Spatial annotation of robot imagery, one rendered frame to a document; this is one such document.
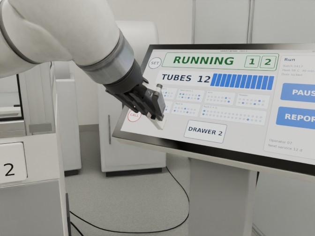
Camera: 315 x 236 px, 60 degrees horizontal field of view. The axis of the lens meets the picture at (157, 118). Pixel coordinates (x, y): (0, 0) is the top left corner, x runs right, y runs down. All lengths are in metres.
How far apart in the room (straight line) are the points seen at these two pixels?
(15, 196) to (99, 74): 0.58
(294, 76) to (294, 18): 0.95
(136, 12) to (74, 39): 3.69
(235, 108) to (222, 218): 0.31
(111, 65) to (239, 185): 0.46
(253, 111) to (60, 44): 0.42
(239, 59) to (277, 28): 1.00
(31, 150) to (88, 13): 0.57
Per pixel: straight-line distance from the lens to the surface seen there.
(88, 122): 4.13
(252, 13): 1.92
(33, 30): 0.40
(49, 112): 0.84
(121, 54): 0.44
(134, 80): 0.49
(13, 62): 0.46
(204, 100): 0.67
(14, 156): 0.87
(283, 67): 0.69
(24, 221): 0.98
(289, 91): 0.66
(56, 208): 0.96
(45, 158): 0.88
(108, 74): 0.45
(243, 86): 0.67
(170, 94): 0.71
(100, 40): 0.40
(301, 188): 1.61
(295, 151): 0.59
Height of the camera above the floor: 1.19
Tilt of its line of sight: 14 degrees down
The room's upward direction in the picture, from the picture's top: straight up
